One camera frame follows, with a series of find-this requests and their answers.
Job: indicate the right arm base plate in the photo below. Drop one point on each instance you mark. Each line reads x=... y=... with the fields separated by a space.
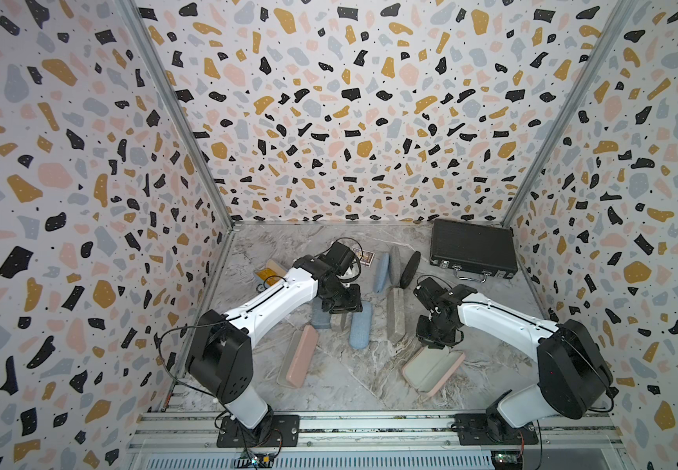
x=483 y=429

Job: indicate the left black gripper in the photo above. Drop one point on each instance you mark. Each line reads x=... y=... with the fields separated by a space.
x=354 y=304

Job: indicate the grey case mint lining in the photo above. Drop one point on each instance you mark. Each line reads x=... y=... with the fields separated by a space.
x=320 y=319

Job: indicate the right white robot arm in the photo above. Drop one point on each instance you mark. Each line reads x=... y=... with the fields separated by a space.
x=572 y=374

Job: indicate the case with purple glasses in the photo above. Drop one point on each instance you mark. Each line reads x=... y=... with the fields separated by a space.
x=361 y=327

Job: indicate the mint glasses case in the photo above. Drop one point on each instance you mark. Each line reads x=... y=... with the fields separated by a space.
x=341 y=322

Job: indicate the black briefcase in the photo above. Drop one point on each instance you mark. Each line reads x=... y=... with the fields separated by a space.
x=473 y=248

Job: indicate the playing card box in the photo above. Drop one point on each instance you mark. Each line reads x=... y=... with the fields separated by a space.
x=366 y=258

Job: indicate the grey case with glasses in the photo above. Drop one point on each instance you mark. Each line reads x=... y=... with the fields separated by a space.
x=395 y=268

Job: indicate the blue case brown lining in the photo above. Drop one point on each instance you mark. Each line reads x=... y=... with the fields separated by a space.
x=382 y=272

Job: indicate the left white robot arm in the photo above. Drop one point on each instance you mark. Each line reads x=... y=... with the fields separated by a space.
x=221 y=352

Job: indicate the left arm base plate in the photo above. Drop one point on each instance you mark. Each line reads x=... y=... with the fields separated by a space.
x=275 y=431

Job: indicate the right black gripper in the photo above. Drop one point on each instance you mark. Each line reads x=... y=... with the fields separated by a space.
x=441 y=343

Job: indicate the pink glasses case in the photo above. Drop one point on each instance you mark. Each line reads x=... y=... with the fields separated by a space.
x=298 y=358
x=430 y=369

